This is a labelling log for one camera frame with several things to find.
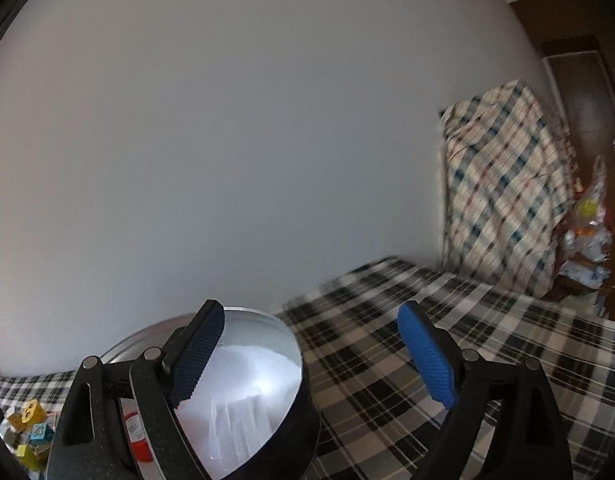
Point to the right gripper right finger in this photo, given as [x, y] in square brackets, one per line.
[529, 440]

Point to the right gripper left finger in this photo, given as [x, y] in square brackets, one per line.
[91, 439]

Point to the yellow face toy block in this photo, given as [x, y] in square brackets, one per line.
[27, 417]

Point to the blue numbered toy block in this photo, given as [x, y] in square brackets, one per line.
[41, 434]

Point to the red white round item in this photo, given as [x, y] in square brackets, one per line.
[137, 438]

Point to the yellow green toy block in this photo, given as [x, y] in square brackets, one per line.
[33, 457]

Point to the black white plaid tablecloth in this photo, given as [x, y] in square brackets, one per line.
[390, 372]

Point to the round cookie tin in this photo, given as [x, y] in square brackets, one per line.
[252, 414]

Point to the clear plastic bag of items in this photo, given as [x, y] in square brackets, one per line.
[587, 240]

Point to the colourful plaid draped cloth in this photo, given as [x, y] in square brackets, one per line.
[508, 185]

